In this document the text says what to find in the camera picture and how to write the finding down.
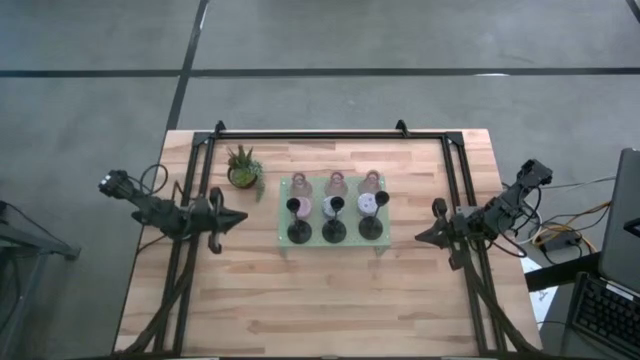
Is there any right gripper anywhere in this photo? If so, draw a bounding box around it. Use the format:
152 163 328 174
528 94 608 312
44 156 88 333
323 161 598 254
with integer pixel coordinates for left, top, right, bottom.
414 198 485 272

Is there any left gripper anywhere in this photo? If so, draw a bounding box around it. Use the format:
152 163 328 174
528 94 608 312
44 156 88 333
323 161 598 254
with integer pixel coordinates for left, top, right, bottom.
183 187 249 255

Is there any pink ribbed glass candle holder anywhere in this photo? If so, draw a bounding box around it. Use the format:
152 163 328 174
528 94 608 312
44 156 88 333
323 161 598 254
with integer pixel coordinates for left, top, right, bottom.
359 169 384 196
325 171 349 198
290 172 314 199

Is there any dark saucer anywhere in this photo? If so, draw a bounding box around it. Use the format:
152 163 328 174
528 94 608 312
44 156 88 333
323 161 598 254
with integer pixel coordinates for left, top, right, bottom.
321 195 341 220

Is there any potted green succulent plant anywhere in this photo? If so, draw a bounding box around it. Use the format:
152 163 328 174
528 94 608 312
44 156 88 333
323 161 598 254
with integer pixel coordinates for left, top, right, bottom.
225 143 266 203

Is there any green perforated metal shelf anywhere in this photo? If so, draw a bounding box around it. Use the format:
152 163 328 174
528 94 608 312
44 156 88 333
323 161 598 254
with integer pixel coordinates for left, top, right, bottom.
277 174 392 257

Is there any white paper sheet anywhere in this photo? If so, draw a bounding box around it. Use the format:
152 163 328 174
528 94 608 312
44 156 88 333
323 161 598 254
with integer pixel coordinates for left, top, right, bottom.
519 257 554 326

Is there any black power adapter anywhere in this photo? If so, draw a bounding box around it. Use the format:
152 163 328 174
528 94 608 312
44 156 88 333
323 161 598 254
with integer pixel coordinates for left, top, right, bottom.
542 234 581 253

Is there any grey open laptop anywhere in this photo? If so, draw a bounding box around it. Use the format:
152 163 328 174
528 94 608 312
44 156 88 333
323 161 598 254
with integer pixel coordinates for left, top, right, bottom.
568 147 640 360

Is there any grey metal stand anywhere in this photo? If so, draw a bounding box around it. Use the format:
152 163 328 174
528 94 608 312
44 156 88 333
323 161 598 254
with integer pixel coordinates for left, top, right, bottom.
0 199 82 360

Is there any black aluminium table frame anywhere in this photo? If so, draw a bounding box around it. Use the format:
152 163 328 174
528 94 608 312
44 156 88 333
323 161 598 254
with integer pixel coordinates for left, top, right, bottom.
112 118 546 360

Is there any white floor cable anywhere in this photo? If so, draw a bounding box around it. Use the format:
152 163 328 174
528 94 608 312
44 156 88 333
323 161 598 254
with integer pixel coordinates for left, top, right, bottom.
539 174 617 191

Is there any yellow floor cable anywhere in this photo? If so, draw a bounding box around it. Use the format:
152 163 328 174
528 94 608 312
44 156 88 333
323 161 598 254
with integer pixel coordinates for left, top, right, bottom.
532 199 614 251

